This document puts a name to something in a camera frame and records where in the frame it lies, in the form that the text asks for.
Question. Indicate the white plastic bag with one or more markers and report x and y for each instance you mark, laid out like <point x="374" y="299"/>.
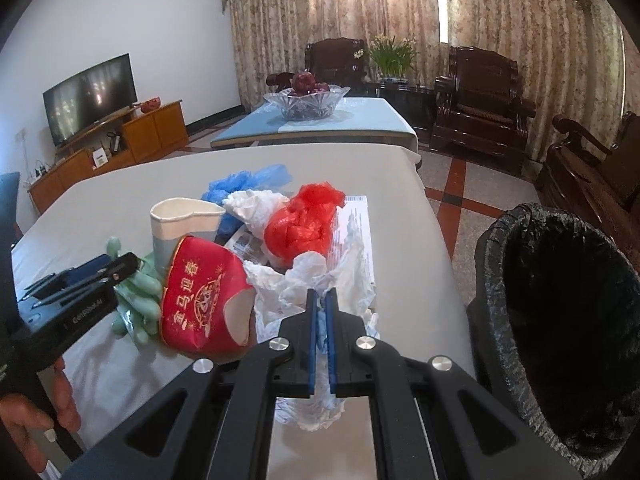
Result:
<point x="254" y="208"/>

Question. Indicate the white router box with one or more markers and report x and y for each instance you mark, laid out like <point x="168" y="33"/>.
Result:
<point x="100" y="157"/>

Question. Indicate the left dark wooden armchair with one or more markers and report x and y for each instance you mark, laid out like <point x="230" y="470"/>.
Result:
<point x="341" y="61"/>

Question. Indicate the dark wooden armchair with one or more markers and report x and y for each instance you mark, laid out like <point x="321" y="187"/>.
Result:
<point x="341" y="61"/>
<point x="480" y="106"/>

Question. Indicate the potted green plant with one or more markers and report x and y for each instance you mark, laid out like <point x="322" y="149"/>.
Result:
<point x="392" y="57"/>

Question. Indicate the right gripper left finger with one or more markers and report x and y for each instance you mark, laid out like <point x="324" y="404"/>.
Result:
<point x="211" y="421"/>

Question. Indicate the right dark wooden armchair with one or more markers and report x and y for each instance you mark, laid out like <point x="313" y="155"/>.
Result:
<point x="480" y="106"/>

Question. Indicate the red teapot ornament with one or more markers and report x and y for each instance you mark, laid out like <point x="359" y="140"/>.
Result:
<point x="150" y="105"/>

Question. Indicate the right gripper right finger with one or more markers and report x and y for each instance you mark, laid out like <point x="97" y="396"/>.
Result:
<point x="431" y="420"/>

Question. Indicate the green rubber glove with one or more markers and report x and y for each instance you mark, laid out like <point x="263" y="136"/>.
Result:
<point x="137" y="312"/>

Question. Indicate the dark side table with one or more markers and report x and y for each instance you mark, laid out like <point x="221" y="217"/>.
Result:
<point x="416" y="104"/>

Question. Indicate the dark wooden sofa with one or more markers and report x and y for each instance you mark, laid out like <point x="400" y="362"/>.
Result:
<point x="598" y="184"/>

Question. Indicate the red plastic bag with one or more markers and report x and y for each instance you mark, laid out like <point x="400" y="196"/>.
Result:
<point x="305" y="223"/>

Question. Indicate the blue plastic bag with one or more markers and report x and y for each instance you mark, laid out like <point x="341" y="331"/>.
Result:
<point x="273" y="178"/>

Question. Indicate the grey white paper cup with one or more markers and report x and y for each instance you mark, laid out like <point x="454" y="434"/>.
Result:
<point x="177" y="217"/>

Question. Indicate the blue coffee table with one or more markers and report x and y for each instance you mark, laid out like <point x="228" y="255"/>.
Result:
<point x="354" y="120"/>

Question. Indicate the flat screen television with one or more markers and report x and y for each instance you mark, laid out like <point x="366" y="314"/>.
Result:
<point x="86" y="98"/>

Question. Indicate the orange wooden tv cabinet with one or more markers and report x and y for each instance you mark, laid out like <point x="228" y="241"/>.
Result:
<point x="129" y="138"/>

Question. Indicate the floral beige curtains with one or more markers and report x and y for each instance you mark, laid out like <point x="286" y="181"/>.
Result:
<point x="575" y="57"/>

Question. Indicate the person's left hand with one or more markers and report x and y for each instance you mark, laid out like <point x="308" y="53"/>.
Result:
<point x="19" y="415"/>

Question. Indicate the black lined trash bin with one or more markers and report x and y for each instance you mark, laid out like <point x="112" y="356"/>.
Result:
<point x="555" y="332"/>

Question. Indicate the glass fruit bowl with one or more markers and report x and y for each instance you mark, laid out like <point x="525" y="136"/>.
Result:
<point x="315" y="105"/>

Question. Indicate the red apples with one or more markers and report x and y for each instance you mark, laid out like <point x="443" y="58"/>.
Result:
<point x="305" y="83"/>

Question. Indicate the red paper bowl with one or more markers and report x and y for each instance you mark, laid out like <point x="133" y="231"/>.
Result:
<point x="207" y="303"/>

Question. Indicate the white blue medicine box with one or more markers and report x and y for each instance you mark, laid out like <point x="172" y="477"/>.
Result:
<point x="347" y="267"/>

